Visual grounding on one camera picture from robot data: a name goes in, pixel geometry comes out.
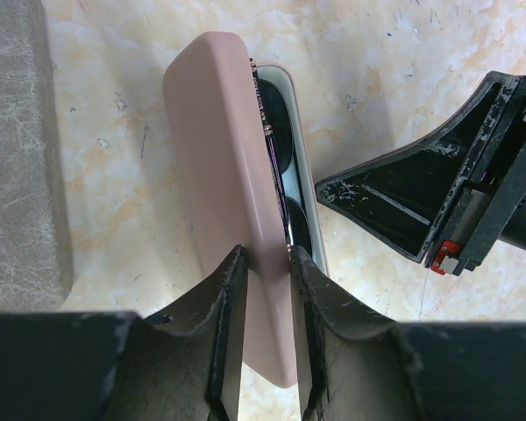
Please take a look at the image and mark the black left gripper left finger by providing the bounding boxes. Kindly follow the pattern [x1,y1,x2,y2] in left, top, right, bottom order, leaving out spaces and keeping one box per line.
[0,246,248,420]

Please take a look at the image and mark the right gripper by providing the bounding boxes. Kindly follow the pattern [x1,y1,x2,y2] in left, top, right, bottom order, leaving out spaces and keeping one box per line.
[316,71,526,276]

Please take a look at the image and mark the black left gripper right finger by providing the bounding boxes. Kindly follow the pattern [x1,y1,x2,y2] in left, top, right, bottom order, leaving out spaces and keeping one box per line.
[290,247,526,420]

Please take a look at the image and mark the tortoiseshell sunglasses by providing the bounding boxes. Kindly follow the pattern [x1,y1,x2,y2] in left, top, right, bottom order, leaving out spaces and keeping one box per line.
[250,61,313,254]

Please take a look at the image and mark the pink glasses case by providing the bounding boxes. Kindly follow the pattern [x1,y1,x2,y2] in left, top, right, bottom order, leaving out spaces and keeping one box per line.
[161,30,330,389]

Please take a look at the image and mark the grey glasses case green lining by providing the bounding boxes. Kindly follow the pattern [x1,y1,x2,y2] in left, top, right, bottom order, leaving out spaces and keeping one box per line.
[0,1,74,312]

